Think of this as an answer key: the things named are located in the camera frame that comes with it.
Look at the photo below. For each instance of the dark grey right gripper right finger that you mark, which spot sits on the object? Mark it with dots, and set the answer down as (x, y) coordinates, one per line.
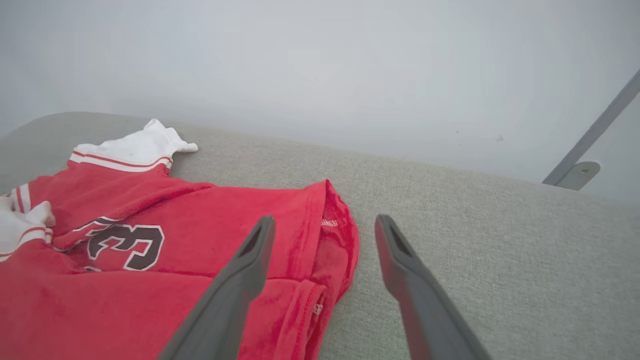
(430, 320)

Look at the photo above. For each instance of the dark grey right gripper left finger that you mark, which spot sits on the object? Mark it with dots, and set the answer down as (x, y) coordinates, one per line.
(225, 310)

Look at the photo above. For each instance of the red and white jersey garment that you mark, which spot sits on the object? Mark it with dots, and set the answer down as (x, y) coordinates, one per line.
(200, 215)

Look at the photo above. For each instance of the grey fabric sofa cushion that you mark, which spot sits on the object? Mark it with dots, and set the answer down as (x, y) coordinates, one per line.
(450, 225)

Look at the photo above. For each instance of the grey round pole foot bracket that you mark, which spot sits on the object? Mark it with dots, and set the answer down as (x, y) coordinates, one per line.
(582, 172)

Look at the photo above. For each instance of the grey metal frame pole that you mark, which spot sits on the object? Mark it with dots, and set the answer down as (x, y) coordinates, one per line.
(595, 132)

